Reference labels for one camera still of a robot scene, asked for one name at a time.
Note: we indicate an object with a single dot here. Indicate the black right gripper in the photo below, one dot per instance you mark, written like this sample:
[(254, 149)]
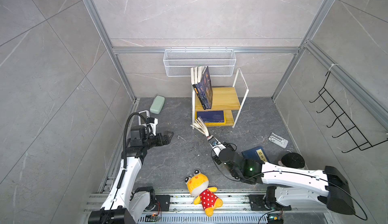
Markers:
[(216, 159)]

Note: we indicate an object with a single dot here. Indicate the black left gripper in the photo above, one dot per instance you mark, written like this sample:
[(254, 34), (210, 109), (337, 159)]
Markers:
[(165, 140)]

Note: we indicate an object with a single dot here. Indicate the blue book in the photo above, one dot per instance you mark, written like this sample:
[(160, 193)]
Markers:
[(256, 153)]

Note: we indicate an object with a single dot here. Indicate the yellow cartoon book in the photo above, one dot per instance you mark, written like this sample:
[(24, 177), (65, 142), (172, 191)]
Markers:
[(209, 124)]

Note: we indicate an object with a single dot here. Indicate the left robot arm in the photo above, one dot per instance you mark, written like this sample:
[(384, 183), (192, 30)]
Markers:
[(123, 204)]

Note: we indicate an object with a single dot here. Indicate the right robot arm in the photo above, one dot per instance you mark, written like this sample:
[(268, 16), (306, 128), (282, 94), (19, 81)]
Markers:
[(287, 185)]

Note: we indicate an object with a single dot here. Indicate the mint green case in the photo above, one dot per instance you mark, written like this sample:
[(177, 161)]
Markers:
[(157, 104)]

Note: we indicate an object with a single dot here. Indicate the white digital clock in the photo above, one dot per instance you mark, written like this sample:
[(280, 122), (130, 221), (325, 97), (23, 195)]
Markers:
[(143, 118)]

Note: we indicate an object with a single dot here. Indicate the white metal phone stand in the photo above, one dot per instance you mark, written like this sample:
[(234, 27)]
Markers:
[(278, 140)]

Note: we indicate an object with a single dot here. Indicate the black-haired doll plush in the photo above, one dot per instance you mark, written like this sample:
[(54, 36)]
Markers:
[(292, 160)]

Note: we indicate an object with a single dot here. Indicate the yellow frog plush toy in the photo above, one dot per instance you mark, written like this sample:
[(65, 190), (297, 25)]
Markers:
[(198, 187)]

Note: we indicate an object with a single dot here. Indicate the black upright book on shelf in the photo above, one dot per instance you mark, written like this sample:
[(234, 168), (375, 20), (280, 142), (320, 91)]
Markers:
[(194, 77)]

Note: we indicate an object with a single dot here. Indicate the white wooden two-tier shelf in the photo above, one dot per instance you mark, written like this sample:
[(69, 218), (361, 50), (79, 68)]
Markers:
[(225, 99)]

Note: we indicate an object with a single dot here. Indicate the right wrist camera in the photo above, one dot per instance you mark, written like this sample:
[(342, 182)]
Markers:
[(216, 143)]

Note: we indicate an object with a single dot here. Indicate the white wire mesh basket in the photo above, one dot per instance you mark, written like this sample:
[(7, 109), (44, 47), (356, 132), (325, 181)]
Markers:
[(178, 62)]

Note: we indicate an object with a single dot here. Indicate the black wire hook rack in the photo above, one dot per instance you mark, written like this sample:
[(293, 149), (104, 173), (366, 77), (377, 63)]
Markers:
[(341, 118)]

